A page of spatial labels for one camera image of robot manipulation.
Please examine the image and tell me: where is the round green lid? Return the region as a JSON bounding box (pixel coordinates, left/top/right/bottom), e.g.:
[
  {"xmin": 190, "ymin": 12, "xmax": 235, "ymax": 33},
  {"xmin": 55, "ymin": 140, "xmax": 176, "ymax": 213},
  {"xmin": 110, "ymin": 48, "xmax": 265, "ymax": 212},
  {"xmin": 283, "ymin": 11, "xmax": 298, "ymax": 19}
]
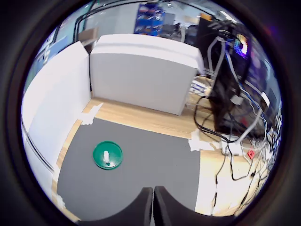
[{"xmin": 92, "ymin": 140, "xmax": 124, "ymax": 171}]

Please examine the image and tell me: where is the dark grey mat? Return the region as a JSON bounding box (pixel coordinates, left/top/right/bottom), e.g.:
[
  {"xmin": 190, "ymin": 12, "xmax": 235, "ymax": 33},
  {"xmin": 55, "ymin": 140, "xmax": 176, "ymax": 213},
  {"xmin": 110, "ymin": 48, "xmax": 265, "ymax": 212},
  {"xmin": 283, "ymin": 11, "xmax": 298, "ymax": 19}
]
[{"xmin": 55, "ymin": 117, "xmax": 201, "ymax": 222}]

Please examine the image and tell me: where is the white tape piece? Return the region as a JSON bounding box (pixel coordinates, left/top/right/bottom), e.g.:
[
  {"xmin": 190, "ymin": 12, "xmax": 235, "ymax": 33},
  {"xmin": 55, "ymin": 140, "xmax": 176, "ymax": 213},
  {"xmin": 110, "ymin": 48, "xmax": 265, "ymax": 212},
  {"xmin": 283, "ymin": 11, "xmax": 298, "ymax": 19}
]
[
  {"xmin": 79, "ymin": 103, "xmax": 104, "ymax": 126},
  {"xmin": 55, "ymin": 193, "xmax": 66, "ymax": 210},
  {"xmin": 188, "ymin": 129, "xmax": 222, "ymax": 152}
]

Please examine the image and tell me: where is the white power strip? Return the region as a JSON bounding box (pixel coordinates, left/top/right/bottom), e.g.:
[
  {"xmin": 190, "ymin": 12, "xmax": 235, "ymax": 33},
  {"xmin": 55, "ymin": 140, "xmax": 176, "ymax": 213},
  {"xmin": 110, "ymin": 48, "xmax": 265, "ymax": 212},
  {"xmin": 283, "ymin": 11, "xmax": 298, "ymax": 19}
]
[{"xmin": 221, "ymin": 138, "xmax": 243, "ymax": 156}]

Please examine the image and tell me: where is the white partition box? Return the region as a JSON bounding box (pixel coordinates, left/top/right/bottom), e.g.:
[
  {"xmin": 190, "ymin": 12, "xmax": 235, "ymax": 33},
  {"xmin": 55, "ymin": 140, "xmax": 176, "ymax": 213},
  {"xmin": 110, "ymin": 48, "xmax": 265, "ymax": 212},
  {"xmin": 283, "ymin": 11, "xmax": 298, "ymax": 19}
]
[
  {"xmin": 89, "ymin": 34, "xmax": 204, "ymax": 117},
  {"xmin": 22, "ymin": 41, "xmax": 91, "ymax": 170},
  {"xmin": 20, "ymin": 121, "xmax": 57, "ymax": 196}
]

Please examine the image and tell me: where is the black computer monitor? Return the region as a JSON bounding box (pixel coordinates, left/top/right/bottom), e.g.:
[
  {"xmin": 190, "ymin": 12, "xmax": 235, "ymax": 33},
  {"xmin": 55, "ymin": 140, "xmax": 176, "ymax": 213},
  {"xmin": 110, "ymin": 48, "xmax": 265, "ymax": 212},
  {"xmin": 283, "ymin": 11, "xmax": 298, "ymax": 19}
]
[{"xmin": 197, "ymin": 18, "xmax": 256, "ymax": 137}]

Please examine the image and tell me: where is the brown cardboard box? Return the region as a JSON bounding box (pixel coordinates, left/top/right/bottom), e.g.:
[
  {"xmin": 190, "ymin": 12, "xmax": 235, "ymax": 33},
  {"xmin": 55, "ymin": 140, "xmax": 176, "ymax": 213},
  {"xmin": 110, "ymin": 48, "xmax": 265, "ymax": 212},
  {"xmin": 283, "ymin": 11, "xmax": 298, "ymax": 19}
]
[{"xmin": 78, "ymin": 27, "xmax": 100, "ymax": 53}]

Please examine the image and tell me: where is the blue storage shelf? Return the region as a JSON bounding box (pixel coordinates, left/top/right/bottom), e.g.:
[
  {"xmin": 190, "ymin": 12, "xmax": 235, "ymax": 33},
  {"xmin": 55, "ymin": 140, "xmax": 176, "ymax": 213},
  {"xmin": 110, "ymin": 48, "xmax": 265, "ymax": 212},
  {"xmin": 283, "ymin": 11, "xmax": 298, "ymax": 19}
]
[{"xmin": 133, "ymin": 2, "xmax": 166, "ymax": 37}]

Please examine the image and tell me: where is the black looping cable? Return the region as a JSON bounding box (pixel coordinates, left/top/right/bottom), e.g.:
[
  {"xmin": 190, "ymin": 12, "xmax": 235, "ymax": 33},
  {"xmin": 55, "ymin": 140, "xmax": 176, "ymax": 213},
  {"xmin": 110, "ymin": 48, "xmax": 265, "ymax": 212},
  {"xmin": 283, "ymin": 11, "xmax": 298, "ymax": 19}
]
[{"xmin": 193, "ymin": 92, "xmax": 230, "ymax": 143}]

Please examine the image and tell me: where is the light grey cable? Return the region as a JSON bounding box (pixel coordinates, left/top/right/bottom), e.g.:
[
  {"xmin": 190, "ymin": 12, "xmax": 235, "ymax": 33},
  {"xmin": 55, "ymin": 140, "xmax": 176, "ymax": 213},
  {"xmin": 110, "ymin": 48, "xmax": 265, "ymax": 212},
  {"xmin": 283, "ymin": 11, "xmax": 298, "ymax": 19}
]
[{"xmin": 236, "ymin": 92, "xmax": 266, "ymax": 142}]

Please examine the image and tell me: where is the grey monitor cable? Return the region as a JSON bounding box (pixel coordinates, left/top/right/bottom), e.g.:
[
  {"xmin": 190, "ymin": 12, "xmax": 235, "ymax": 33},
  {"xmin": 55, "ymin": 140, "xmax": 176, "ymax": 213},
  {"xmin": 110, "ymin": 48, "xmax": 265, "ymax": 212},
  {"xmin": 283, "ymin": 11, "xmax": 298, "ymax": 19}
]
[{"xmin": 207, "ymin": 36, "xmax": 228, "ymax": 79}]

